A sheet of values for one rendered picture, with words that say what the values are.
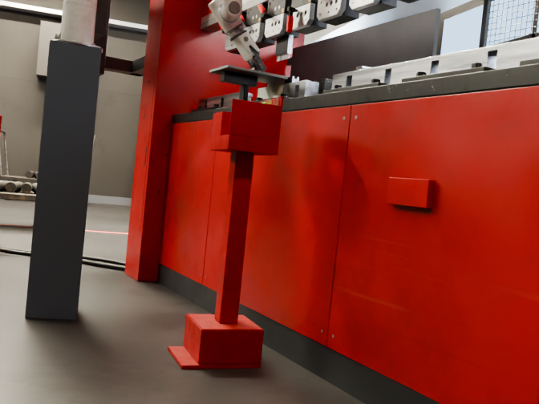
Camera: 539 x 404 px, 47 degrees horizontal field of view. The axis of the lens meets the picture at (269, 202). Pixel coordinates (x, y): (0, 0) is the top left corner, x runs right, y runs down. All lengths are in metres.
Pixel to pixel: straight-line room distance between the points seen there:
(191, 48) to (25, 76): 6.81
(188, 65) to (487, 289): 2.27
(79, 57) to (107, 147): 7.56
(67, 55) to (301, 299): 1.20
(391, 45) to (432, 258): 1.48
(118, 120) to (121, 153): 0.51
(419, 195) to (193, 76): 1.99
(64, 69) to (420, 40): 1.41
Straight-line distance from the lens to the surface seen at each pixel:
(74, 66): 2.37
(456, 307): 1.50
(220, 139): 1.92
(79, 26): 2.43
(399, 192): 1.62
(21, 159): 9.92
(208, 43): 3.39
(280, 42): 2.62
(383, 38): 2.90
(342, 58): 3.13
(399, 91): 1.71
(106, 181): 9.91
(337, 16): 2.26
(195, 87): 3.33
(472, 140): 1.49
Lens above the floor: 0.57
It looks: 2 degrees down
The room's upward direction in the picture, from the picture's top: 6 degrees clockwise
